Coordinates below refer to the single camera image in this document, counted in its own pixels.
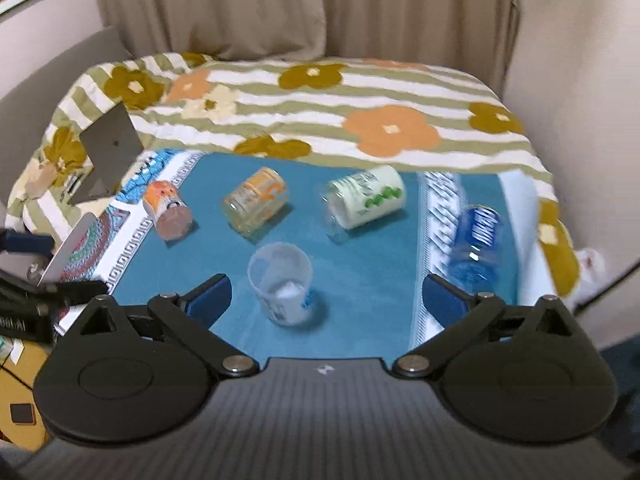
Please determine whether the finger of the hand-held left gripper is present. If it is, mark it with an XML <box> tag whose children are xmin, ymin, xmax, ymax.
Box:
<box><xmin>0</xmin><ymin>229</ymin><xmax>55</xmax><ymax>258</ymax></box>
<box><xmin>0</xmin><ymin>269</ymin><xmax>109</xmax><ymax>314</ymax></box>

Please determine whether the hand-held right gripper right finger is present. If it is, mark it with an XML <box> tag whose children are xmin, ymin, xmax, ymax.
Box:
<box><xmin>392</xmin><ymin>274</ymin><xmax>584</xmax><ymax>379</ymax></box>

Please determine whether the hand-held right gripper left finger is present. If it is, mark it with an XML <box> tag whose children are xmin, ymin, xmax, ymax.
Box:
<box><xmin>70</xmin><ymin>274</ymin><xmax>259</xmax><ymax>377</ymax></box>

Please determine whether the clear plastic cup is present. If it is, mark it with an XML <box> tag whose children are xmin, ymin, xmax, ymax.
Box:
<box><xmin>248</xmin><ymin>242</ymin><xmax>317</xmax><ymax>327</ymax></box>

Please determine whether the wooden side table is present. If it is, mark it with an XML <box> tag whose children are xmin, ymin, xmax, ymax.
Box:
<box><xmin>0</xmin><ymin>338</ymin><xmax>57</xmax><ymax>454</ymax></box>

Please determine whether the blue label water bottle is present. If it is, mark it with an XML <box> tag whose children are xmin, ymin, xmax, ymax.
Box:
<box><xmin>446</xmin><ymin>204</ymin><xmax>504</xmax><ymax>297</ymax></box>

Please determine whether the blue patterned cloth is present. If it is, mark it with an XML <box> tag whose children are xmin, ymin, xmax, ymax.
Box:
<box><xmin>54</xmin><ymin>147</ymin><xmax>545</xmax><ymax>361</ymax></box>

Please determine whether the small orange label bottle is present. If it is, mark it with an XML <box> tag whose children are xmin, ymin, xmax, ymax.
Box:
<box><xmin>142</xmin><ymin>180</ymin><xmax>194</xmax><ymax>242</ymax></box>

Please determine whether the orange label clear bottle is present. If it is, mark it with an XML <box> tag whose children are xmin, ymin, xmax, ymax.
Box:
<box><xmin>222</xmin><ymin>167</ymin><xmax>291</xmax><ymax>237</ymax></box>

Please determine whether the green label clear bottle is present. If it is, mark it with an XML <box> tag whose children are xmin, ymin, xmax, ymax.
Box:
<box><xmin>318</xmin><ymin>164</ymin><xmax>406</xmax><ymax>244</ymax></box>

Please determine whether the flower print striped blanket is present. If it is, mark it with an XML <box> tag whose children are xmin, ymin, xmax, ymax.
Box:
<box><xmin>5</xmin><ymin>52</ymin><xmax>584</xmax><ymax>302</ymax></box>

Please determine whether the beige curtain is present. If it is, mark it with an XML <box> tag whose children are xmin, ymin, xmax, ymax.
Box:
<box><xmin>90</xmin><ymin>0</ymin><xmax>524</xmax><ymax>102</ymax></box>

